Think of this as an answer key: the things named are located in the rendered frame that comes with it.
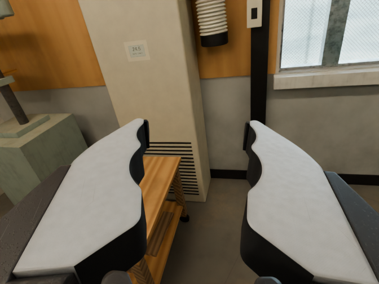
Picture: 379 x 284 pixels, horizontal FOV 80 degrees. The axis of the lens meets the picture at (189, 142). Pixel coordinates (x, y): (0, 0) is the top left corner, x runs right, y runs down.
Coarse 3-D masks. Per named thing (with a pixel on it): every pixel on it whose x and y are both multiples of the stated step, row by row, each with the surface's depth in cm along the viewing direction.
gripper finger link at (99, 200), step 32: (128, 128) 10; (96, 160) 8; (128, 160) 8; (64, 192) 7; (96, 192) 7; (128, 192) 7; (64, 224) 6; (96, 224) 6; (128, 224) 6; (32, 256) 5; (64, 256) 5; (96, 256) 5; (128, 256) 6
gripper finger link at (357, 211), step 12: (336, 180) 7; (336, 192) 7; (348, 192) 7; (348, 204) 6; (360, 204) 6; (348, 216) 6; (360, 216) 6; (372, 216) 6; (360, 228) 6; (372, 228) 6; (360, 240) 5; (372, 240) 5; (372, 252) 5; (372, 264) 5
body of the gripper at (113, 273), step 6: (114, 270) 5; (108, 276) 5; (114, 276) 5; (120, 276) 5; (126, 276) 5; (102, 282) 5; (108, 282) 5; (114, 282) 5; (120, 282) 5; (126, 282) 5; (258, 282) 5; (264, 282) 5; (270, 282) 5; (276, 282) 5
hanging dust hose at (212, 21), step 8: (200, 0) 113; (208, 0) 111; (216, 0) 112; (224, 0) 116; (200, 8) 115; (208, 8) 113; (216, 8) 114; (224, 8) 116; (200, 16) 117; (208, 16) 115; (216, 16) 115; (224, 16) 117; (200, 24) 120; (208, 24) 117; (216, 24) 117; (224, 24) 119; (200, 32) 123; (208, 32) 119; (216, 32) 118; (224, 32) 120; (208, 40) 121; (216, 40) 120; (224, 40) 122
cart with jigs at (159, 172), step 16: (144, 160) 137; (160, 160) 135; (176, 160) 133; (144, 176) 124; (160, 176) 122; (176, 176) 136; (144, 192) 113; (160, 192) 112; (176, 192) 143; (144, 208) 104; (160, 208) 103; (176, 208) 147; (160, 224) 136; (176, 224) 137; (160, 240) 127; (144, 256) 122; (160, 256) 120; (128, 272) 115; (144, 272) 92; (160, 272) 113
